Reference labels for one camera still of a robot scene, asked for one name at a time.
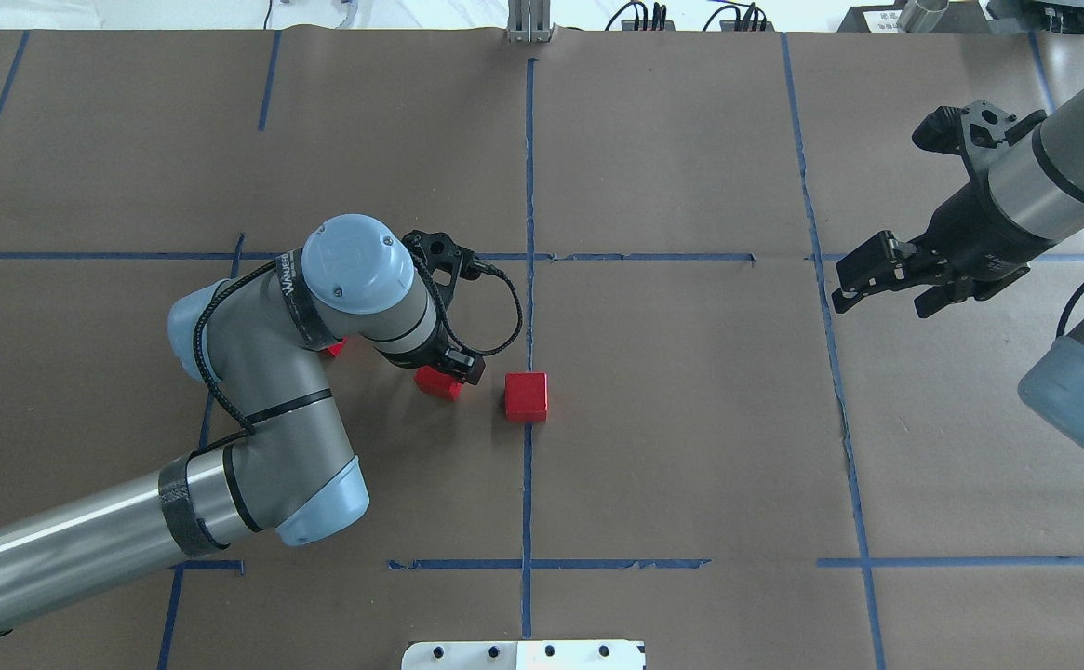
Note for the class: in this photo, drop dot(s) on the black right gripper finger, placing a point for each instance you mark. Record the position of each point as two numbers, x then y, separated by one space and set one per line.
882 263
934 299

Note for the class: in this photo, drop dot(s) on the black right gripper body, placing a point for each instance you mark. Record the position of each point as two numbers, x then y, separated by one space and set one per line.
970 226

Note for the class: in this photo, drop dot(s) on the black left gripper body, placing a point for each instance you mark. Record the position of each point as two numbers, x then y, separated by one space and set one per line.
414 354

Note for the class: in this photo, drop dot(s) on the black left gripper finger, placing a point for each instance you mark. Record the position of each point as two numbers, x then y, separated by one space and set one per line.
465 367

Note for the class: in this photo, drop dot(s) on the red block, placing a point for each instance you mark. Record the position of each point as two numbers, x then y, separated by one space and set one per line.
525 396
334 349
438 384

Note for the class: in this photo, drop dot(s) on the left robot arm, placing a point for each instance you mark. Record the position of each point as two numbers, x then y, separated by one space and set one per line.
255 343

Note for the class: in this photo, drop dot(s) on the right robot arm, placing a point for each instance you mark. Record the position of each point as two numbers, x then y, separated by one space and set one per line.
1024 196

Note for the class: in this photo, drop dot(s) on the metal cup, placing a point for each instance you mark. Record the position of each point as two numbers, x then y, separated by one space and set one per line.
920 16

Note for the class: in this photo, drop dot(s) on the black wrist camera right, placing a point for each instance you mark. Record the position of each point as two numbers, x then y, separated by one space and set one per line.
979 133

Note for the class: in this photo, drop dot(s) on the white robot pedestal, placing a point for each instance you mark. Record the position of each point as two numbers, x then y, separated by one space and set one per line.
527 654

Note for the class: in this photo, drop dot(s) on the aluminium frame post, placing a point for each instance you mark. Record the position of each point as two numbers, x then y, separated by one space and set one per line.
529 21

